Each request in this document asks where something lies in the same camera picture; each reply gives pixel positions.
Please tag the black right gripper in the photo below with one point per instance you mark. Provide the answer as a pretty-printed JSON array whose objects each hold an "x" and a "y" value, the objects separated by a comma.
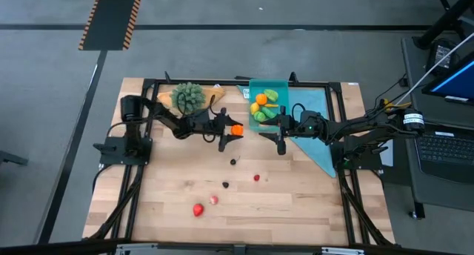
[{"x": 292, "y": 125}]

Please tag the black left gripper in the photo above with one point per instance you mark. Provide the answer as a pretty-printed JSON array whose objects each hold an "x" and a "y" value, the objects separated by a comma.
[{"x": 218, "y": 125}]

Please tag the orange toy fruit with seam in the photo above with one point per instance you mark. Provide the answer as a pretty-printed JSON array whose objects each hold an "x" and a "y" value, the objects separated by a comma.
[{"x": 237, "y": 130}]

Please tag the green toy pea pod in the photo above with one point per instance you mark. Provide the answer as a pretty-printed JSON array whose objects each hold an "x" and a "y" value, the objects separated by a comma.
[{"x": 269, "y": 113}]

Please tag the yellow toy lemon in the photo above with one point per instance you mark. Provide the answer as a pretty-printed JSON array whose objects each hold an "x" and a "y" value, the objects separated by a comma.
[{"x": 254, "y": 108}]

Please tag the red toy raspberry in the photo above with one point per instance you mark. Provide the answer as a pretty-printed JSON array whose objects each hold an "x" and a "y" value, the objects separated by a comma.
[{"x": 256, "y": 178}]

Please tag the pink toy peach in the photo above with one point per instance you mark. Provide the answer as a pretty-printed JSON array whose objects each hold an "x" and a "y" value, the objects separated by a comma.
[{"x": 214, "y": 200}]

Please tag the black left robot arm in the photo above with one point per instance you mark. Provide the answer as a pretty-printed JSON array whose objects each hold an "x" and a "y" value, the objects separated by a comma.
[{"x": 174, "y": 123}]

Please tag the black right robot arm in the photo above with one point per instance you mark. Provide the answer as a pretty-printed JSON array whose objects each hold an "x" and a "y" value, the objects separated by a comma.
[{"x": 355, "y": 127}]

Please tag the teal translucent tupperware container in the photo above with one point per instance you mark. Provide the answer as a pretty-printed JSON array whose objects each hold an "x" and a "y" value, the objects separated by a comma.
[{"x": 281, "y": 86}]

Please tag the white cloth label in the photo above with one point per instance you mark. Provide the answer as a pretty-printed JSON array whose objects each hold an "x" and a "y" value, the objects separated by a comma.
[{"x": 246, "y": 93}]

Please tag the mustard yellow cloth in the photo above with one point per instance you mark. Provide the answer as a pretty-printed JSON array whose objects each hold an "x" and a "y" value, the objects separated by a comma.
[{"x": 218, "y": 92}]

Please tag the light blue cloth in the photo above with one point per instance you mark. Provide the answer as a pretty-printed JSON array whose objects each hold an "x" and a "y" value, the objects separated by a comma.
[{"x": 314, "y": 99}]

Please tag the artificial green potted plant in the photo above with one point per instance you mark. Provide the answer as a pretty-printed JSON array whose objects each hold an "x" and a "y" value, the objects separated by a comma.
[{"x": 190, "y": 97}]

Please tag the black toy blackberry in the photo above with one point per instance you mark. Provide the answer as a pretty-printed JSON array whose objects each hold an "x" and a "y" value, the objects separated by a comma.
[{"x": 225, "y": 185}]

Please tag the large red toy strawberry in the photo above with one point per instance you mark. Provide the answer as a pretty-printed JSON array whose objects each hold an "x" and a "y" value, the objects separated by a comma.
[{"x": 198, "y": 210}]

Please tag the grey equipment cart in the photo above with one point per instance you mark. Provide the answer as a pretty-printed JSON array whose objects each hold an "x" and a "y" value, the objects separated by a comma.
[{"x": 411, "y": 195}]

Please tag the black hazard-striped floor mat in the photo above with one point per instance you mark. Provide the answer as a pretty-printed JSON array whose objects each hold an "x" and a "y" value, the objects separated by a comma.
[{"x": 111, "y": 18}]

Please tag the black laptop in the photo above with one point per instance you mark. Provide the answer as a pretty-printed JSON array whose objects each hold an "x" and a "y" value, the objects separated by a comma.
[{"x": 444, "y": 155}]

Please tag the black power adapter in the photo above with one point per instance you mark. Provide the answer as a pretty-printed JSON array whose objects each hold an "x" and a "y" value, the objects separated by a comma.
[{"x": 442, "y": 56}]

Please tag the monitor with blue screen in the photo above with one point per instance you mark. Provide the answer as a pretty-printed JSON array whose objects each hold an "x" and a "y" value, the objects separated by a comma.
[{"x": 455, "y": 82}]

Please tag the black stand pole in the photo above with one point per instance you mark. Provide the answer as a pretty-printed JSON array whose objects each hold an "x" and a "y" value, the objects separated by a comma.
[{"x": 444, "y": 21}]

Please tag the grey chair leg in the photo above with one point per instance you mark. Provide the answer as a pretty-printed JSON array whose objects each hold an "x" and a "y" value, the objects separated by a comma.
[{"x": 13, "y": 158}]

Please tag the silver aluminium bracket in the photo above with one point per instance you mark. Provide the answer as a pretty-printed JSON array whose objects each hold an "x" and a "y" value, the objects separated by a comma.
[
  {"x": 342, "y": 251},
  {"x": 135, "y": 249}
]

